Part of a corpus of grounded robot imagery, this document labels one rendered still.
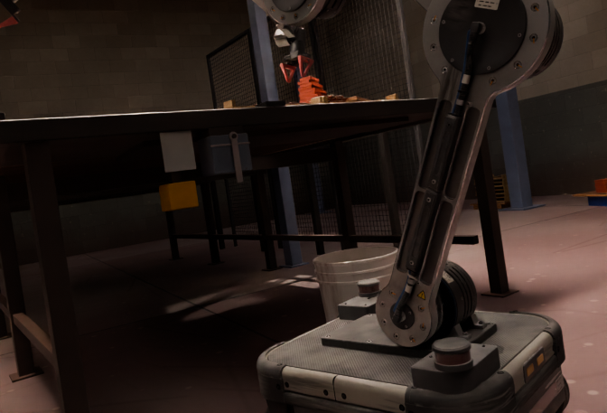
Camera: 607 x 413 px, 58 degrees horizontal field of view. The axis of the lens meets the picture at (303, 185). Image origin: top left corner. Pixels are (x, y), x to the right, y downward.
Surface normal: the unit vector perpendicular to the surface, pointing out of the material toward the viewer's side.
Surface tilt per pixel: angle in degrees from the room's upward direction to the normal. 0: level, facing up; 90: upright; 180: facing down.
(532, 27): 90
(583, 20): 90
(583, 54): 90
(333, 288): 93
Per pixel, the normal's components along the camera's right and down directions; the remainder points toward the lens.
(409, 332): -0.65, 0.11
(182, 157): 0.56, -0.07
